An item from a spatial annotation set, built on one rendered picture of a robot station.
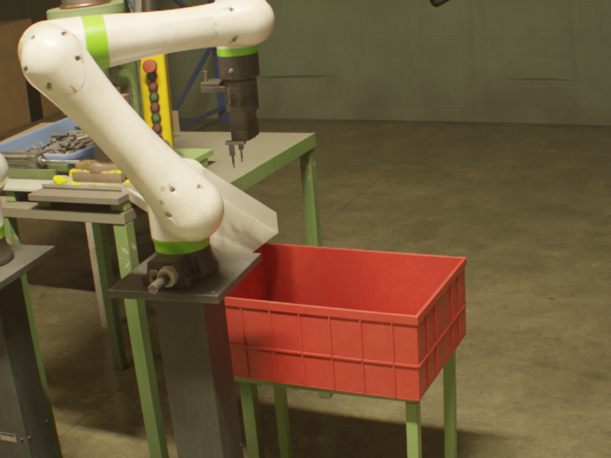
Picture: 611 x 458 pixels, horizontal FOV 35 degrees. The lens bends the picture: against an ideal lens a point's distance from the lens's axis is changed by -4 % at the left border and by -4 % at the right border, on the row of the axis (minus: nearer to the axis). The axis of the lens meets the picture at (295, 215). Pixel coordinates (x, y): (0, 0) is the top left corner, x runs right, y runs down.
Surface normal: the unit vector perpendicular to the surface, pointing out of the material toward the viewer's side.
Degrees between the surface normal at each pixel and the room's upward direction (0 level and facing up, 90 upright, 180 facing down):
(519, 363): 0
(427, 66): 90
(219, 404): 90
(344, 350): 90
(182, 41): 112
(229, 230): 30
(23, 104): 90
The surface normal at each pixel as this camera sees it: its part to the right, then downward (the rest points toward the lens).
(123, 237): -0.40, 0.30
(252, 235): 0.39, -0.80
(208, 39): 0.28, 0.68
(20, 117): 0.91, 0.04
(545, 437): -0.08, -0.95
